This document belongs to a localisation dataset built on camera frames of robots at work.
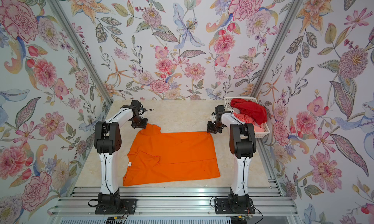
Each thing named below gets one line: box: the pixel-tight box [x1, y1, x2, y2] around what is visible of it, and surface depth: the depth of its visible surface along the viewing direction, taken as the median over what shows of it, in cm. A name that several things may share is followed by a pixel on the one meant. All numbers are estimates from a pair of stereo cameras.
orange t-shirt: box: [122, 123, 221, 187], surface depth 94 cm
